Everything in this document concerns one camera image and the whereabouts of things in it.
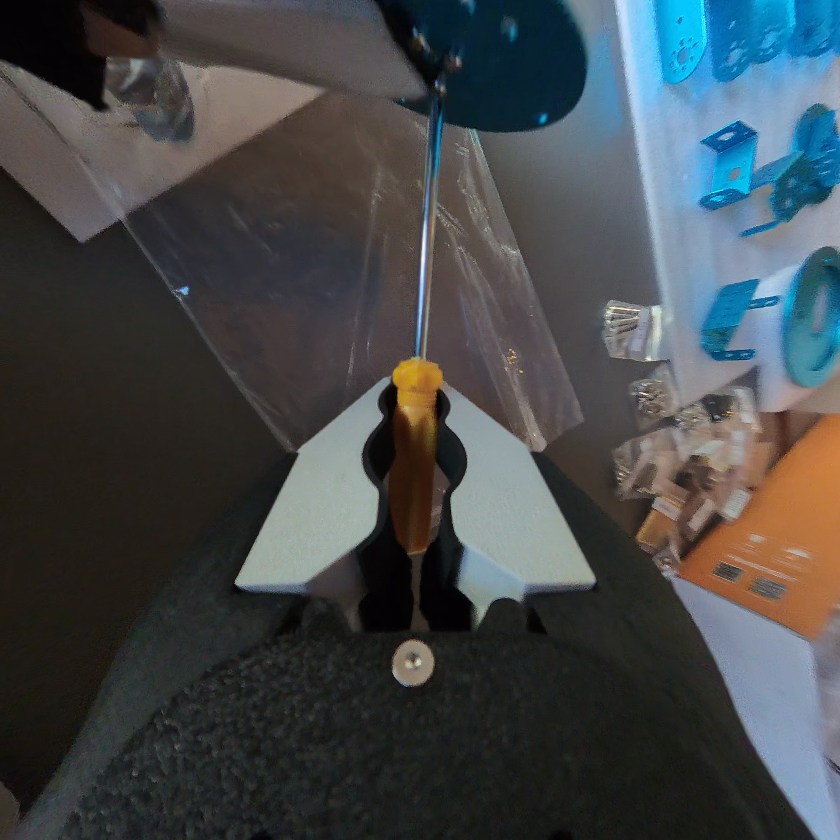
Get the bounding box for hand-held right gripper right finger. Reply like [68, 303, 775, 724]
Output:
[423, 382, 598, 632]

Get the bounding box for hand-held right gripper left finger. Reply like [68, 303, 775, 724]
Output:
[235, 378, 414, 632]

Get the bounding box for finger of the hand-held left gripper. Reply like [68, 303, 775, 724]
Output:
[156, 0, 432, 101]

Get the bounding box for yellow-handled screwdriver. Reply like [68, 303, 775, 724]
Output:
[387, 71, 448, 556]

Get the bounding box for blue round metal disc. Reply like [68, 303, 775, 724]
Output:
[377, 0, 589, 135]

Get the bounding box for person's left hand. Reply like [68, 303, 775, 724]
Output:
[81, 3, 164, 60]

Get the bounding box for white assembly instruction sheet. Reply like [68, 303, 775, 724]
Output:
[0, 55, 329, 244]

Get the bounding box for pile of small screw bags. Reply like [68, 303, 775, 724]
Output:
[600, 298, 782, 582]

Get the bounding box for clear plastic bag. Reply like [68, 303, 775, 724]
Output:
[66, 55, 585, 454]

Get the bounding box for orange and white cardboard box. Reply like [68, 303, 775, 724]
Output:
[672, 412, 840, 840]

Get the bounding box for white foam sheet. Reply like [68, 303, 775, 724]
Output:
[613, 0, 840, 412]

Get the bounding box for wide blue perforated bracket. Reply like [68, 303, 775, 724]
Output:
[700, 278, 781, 361]

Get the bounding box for blue metal ring plate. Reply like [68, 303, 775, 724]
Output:
[780, 245, 840, 389]

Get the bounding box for blue metal U bracket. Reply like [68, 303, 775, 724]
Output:
[790, 0, 840, 59]
[654, 0, 709, 85]
[754, 0, 799, 64]
[708, 0, 756, 81]

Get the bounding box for small blue U bracket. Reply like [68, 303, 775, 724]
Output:
[698, 121, 760, 211]

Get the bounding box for blue angled bracket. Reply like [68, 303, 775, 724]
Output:
[741, 154, 828, 238]

